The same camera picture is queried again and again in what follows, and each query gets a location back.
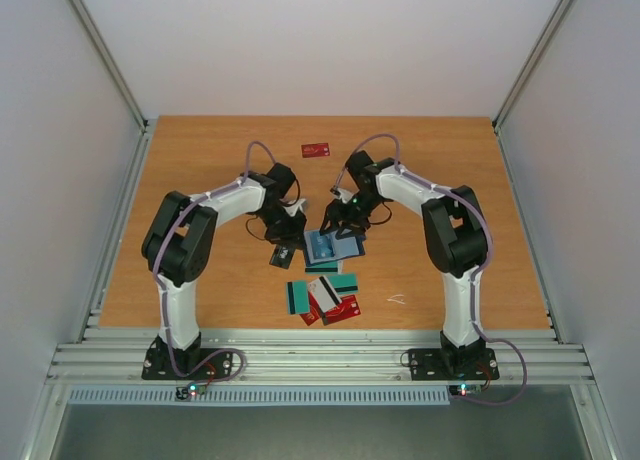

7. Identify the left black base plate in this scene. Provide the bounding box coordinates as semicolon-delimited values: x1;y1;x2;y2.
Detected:
141;347;239;381

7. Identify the aluminium rail frame front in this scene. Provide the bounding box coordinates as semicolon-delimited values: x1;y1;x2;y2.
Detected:
47;328;595;385

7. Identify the teal card right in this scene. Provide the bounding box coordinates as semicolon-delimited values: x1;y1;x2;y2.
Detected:
305;260;343;275

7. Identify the blue card with chip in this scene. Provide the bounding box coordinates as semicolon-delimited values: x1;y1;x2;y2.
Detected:
311;235;335;261

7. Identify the navy blue card holder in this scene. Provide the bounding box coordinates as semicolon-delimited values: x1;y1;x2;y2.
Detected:
304;230;366;267

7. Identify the right aluminium corner post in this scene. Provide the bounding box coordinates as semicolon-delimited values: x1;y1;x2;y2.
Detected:
492;0;587;131

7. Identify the circuit board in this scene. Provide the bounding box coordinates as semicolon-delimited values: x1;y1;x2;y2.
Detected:
175;383;208;401
449;383;487;397

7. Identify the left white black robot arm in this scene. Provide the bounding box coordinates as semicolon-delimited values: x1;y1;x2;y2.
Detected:
141;163;306;381

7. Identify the left aluminium corner post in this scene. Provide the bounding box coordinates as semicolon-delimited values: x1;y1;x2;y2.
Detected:
55;0;150;131

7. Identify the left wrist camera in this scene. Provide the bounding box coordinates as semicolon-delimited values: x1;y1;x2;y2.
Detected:
286;198;309;217

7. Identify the teal card middle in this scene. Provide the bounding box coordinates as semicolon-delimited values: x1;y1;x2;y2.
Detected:
328;273;359;295

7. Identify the teal card left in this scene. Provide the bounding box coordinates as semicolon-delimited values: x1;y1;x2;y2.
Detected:
286;281;310;315

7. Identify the white card under teal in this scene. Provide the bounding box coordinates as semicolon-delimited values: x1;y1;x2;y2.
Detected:
308;276;342;313

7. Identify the aluminium corner post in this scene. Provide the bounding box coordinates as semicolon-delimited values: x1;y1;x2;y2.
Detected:
492;0;587;131
55;0;150;131

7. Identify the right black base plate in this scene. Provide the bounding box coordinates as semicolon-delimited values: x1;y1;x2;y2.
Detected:
405;348;500;382

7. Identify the red card with chip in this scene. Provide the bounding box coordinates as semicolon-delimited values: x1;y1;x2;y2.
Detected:
322;295;361;326

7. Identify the lone red card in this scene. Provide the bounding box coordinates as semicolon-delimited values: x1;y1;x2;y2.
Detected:
301;142;330;158

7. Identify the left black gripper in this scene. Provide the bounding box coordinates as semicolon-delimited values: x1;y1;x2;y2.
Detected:
256;203;307;250

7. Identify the black card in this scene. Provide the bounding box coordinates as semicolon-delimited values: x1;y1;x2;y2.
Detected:
269;245;295;269

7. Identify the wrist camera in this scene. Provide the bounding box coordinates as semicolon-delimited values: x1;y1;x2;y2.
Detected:
330;185;353;204
286;198;309;217

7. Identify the red card behind teal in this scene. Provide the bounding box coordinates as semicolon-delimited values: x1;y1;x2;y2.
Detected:
300;293;322;326

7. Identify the right circuit board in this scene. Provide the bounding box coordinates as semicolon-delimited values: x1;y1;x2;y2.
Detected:
449;383;487;397

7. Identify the left circuit board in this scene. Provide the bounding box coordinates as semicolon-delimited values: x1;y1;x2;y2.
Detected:
175;383;208;401

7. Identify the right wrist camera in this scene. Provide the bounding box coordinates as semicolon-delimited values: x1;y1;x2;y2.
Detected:
330;185;353;204

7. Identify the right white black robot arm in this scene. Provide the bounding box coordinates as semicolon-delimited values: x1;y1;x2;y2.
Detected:
320;150;491;380

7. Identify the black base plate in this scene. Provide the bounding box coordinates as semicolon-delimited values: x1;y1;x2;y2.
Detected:
405;348;500;382
141;347;239;381

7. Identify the grey slotted cable duct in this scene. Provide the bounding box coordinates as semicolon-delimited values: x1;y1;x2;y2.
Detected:
68;385;450;407

